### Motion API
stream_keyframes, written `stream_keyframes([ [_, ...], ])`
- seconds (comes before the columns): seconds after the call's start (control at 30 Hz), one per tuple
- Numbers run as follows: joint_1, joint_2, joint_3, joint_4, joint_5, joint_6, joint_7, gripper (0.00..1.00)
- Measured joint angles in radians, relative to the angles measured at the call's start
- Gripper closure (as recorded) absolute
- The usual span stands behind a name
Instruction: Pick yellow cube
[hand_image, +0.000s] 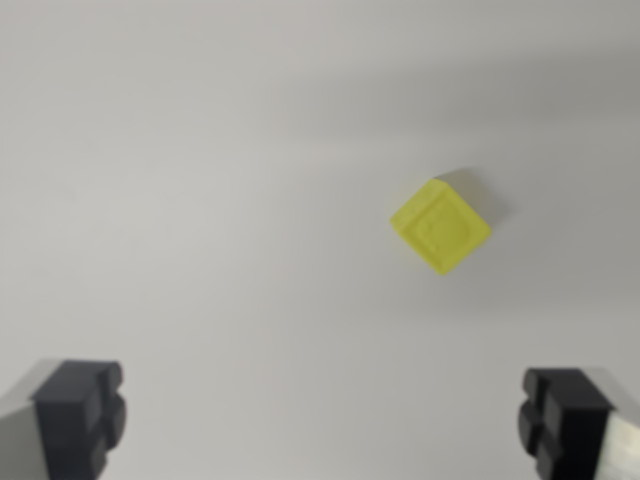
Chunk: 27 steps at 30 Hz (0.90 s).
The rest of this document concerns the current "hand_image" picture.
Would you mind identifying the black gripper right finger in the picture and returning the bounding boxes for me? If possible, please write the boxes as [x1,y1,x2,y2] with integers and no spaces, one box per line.
[517,367,640,480]

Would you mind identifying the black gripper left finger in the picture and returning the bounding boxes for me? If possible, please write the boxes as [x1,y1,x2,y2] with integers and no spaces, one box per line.
[0,357,128,480]

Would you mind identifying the yellow cube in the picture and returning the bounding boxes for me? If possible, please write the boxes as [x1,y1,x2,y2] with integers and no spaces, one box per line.
[389,178,492,277]

